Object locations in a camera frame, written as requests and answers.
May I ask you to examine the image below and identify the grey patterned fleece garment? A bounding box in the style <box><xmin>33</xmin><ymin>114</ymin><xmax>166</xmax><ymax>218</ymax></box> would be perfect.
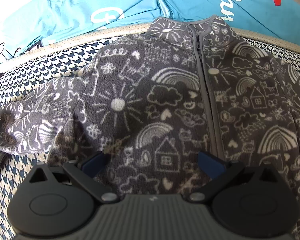
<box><xmin>0</xmin><ymin>15</ymin><xmax>300</xmax><ymax>240</ymax></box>

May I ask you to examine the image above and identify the houndstooth sofa cushion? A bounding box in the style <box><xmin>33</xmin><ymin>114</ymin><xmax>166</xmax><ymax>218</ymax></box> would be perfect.
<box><xmin>0</xmin><ymin>36</ymin><xmax>300</xmax><ymax>239</ymax></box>

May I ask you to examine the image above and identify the blue cartoon print pillow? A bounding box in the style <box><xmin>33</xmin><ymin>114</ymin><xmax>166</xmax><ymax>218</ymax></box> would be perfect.
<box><xmin>0</xmin><ymin>0</ymin><xmax>300</xmax><ymax>63</ymax></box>

